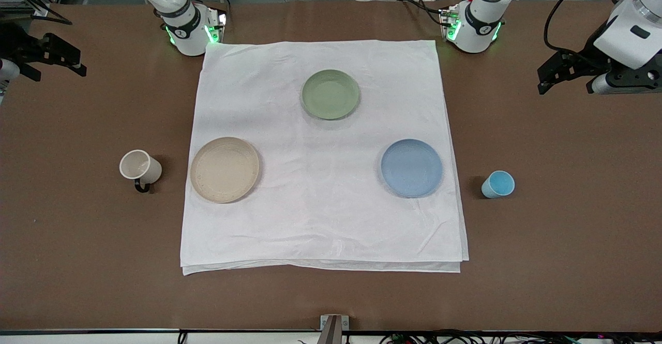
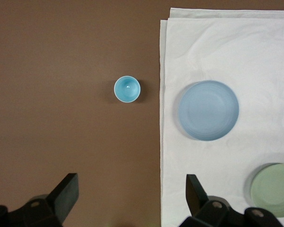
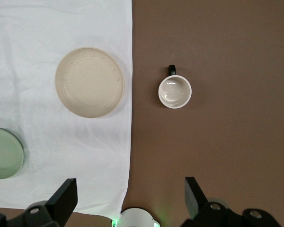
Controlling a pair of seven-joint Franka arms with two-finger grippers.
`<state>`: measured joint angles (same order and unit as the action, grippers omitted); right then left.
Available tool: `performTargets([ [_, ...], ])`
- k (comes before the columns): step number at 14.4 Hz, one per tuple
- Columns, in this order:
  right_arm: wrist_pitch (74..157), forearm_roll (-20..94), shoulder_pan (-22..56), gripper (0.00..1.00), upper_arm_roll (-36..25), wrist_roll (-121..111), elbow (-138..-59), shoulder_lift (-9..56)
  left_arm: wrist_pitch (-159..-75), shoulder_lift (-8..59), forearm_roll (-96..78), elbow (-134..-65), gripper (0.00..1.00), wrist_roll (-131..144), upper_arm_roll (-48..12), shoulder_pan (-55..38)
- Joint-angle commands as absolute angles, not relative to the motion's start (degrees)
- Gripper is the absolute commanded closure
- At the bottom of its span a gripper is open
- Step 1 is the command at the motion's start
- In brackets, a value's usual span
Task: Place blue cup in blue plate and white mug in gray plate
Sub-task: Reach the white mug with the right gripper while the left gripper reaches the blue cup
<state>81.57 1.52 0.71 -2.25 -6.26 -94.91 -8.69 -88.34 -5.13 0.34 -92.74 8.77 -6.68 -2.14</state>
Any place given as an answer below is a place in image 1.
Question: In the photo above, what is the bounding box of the blue plate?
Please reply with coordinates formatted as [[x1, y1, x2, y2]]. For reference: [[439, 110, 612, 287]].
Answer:
[[381, 139, 444, 199]]

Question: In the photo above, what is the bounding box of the black left base cable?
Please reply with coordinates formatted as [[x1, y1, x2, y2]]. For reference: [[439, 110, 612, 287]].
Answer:
[[397, 0, 446, 25]]

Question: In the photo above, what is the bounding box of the metal table bracket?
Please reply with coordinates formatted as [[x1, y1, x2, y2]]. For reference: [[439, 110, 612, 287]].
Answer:
[[320, 315, 350, 344]]

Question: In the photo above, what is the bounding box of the beige plate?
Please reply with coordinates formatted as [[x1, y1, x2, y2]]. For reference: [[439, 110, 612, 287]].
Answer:
[[190, 137, 260, 204]]

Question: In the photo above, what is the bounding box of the green plate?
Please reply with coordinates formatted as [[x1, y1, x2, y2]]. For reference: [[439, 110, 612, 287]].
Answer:
[[301, 69, 360, 121]]

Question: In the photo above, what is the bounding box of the white mug black handle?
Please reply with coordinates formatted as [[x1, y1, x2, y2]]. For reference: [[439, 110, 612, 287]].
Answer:
[[119, 149, 162, 193]]

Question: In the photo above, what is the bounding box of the black table edge bar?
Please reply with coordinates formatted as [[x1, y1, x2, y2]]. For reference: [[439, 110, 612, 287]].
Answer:
[[0, 328, 662, 335]]

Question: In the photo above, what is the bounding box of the blue cup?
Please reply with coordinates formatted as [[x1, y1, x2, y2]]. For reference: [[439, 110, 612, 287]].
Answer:
[[482, 170, 516, 199]]

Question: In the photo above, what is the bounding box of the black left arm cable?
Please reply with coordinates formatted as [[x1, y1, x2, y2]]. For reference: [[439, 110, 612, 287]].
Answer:
[[543, 0, 629, 55]]

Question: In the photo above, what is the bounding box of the white cloth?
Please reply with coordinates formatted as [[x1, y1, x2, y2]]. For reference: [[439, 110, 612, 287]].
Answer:
[[180, 40, 470, 276]]

